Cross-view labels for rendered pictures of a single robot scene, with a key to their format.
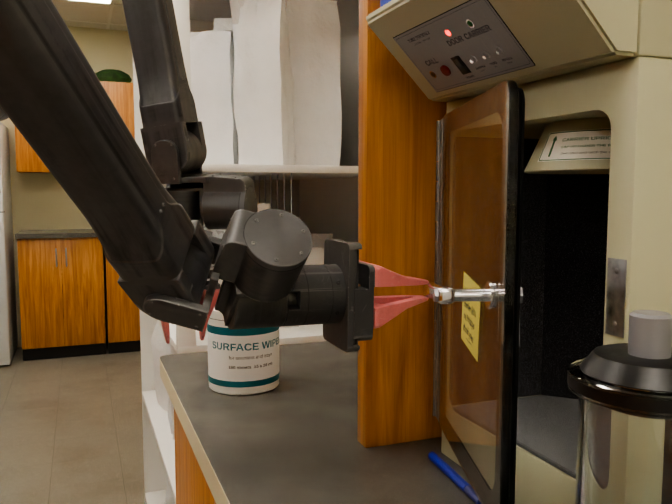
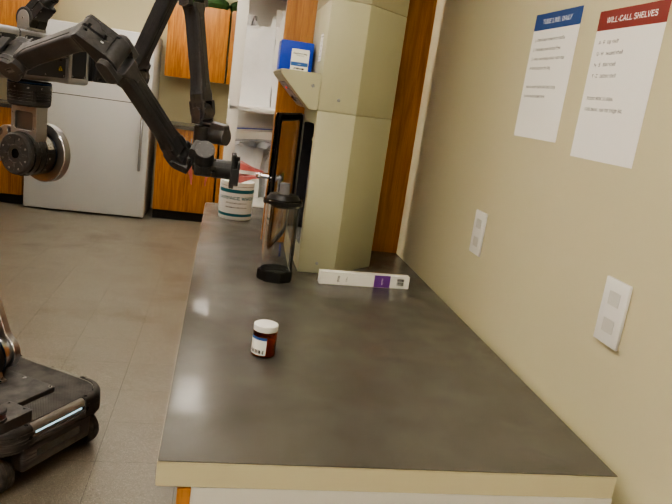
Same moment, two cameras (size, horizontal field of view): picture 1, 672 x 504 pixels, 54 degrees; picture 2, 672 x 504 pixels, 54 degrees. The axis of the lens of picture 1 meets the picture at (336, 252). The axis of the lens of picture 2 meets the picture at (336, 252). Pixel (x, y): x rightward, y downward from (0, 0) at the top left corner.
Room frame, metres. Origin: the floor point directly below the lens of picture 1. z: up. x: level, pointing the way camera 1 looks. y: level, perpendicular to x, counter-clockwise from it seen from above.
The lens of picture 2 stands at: (-1.25, -0.69, 1.45)
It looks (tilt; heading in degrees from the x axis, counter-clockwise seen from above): 13 degrees down; 10
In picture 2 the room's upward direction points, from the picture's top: 8 degrees clockwise
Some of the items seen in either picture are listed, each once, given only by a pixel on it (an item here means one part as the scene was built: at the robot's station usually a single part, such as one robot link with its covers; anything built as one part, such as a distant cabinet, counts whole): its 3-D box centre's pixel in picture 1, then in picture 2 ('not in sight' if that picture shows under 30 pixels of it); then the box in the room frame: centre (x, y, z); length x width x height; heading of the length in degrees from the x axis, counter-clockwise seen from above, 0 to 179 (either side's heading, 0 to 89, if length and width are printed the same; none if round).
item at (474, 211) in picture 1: (468, 288); (282, 177); (0.71, -0.14, 1.19); 0.30 x 0.01 x 0.40; 2
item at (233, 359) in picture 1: (243, 345); (236, 198); (1.19, 0.17, 1.02); 0.13 x 0.13 x 0.15
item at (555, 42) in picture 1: (477, 31); (294, 89); (0.71, -0.15, 1.46); 0.32 x 0.12 x 0.10; 21
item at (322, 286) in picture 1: (317, 294); (224, 169); (0.63, 0.02, 1.20); 0.07 x 0.07 x 0.10; 22
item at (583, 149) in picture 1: (607, 147); not in sight; (0.75, -0.30, 1.34); 0.18 x 0.18 x 0.05
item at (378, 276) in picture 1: (384, 296); (247, 174); (0.66, -0.05, 1.19); 0.09 x 0.07 x 0.07; 112
